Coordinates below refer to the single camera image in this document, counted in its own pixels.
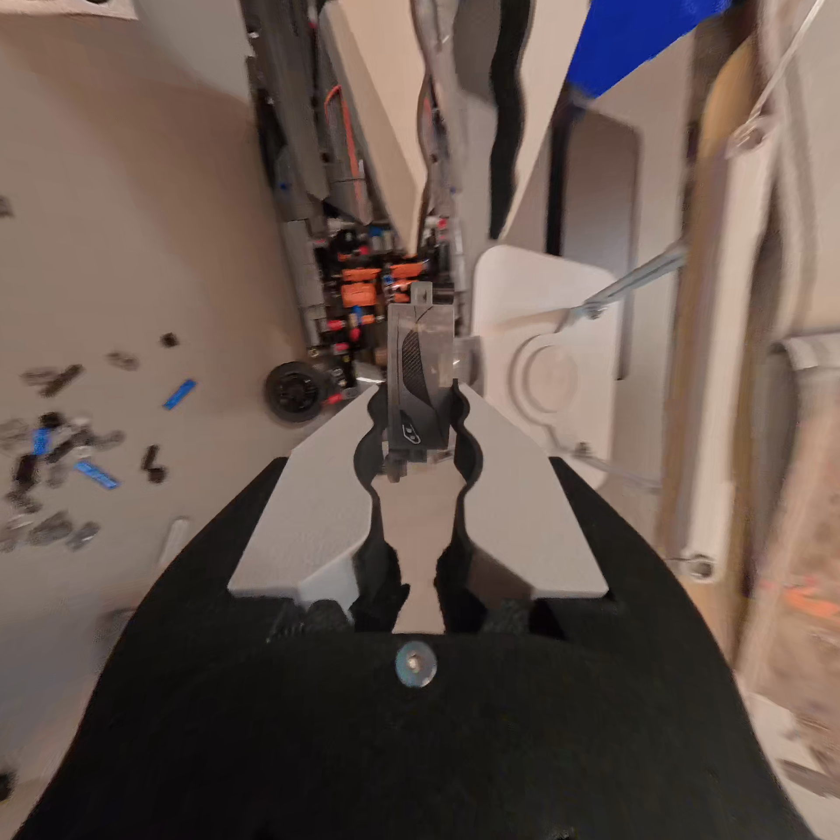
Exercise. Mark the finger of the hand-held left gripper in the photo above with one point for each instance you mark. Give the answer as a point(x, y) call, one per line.
point(380, 98)
point(544, 65)

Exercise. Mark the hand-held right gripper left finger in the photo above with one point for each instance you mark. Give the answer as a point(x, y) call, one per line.
point(308, 525)

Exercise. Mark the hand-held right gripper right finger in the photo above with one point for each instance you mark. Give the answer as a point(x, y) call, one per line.
point(531, 525)

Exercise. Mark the grey lego car model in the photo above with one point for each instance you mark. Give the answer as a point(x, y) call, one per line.
point(295, 164)

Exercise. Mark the dark grey lego fender assembly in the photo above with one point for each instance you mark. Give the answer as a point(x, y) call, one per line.
point(420, 367)

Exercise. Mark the small black lego bush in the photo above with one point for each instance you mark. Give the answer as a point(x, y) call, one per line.
point(169, 340)

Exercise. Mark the grey two-hole lego connector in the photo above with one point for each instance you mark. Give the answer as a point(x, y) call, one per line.
point(123, 359)

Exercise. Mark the cluster of small lego connectors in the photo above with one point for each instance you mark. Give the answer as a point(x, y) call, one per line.
point(59, 485)

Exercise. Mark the lego instruction booklet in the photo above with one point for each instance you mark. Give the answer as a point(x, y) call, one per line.
point(807, 459)

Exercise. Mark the blue plastic bin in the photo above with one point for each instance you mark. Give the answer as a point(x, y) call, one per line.
point(636, 39)

